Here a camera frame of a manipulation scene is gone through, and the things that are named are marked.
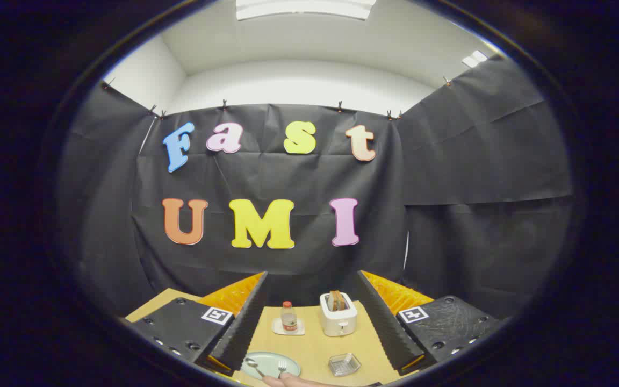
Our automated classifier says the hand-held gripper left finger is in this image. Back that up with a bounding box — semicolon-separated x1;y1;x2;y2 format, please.
127;271;268;377

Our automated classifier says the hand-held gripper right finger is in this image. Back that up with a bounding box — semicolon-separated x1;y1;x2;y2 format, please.
356;270;506;377

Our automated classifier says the clear bottle with red cap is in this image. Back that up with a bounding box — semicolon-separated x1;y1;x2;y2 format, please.
281;301;298;334

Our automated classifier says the white toaster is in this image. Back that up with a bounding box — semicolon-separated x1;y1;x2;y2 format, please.
320;292;358;337

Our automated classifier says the white square coaster tray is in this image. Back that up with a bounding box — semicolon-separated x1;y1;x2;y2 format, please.
271;318;306;336

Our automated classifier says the pale green plate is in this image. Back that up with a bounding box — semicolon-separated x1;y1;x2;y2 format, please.
241;352;301;381

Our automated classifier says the black backdrop cloth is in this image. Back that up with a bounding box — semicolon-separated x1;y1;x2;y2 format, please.
57;54;576;323

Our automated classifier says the large ceiling light panel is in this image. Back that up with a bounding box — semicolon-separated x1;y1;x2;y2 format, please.
236;0;377;21

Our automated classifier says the metal wire basket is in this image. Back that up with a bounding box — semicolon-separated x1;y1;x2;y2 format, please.
328;353;362;377

